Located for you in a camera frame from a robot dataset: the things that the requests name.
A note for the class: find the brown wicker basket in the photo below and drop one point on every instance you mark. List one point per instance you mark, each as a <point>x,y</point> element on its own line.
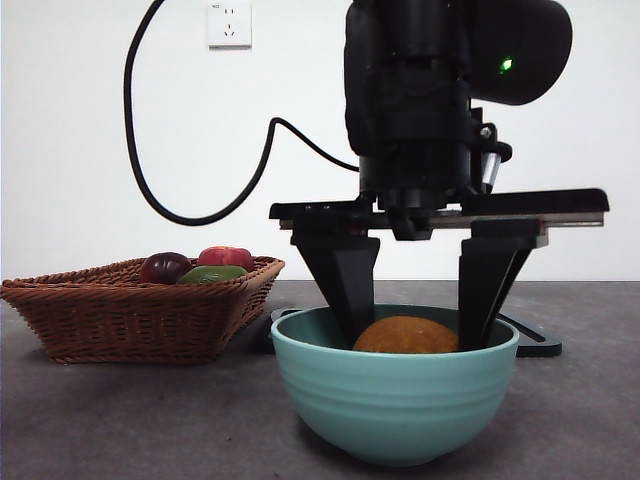
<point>130,320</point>

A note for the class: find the brown kiwi fruit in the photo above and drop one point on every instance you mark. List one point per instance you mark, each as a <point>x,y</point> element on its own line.
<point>405,335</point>

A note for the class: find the white wall socket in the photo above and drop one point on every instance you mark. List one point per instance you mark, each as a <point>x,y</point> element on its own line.
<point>229,25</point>

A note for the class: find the red apple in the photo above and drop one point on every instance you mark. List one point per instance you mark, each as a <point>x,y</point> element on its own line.
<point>225,256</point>

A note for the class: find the dark purple fruit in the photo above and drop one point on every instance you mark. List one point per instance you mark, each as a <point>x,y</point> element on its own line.
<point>162,267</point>

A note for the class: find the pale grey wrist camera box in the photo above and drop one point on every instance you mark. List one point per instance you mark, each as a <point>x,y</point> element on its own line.
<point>491,172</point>

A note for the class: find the green avocado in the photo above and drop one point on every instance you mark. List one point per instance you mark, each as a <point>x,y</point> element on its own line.
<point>210,275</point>

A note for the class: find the teal ribbed bowl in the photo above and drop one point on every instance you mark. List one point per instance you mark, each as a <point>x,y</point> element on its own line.
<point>395,405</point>

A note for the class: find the dark teal rectangular tray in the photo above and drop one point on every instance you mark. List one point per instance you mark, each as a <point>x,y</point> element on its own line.
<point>537,345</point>

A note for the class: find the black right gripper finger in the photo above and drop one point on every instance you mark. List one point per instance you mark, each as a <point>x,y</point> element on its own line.
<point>350,280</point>
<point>480,280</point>

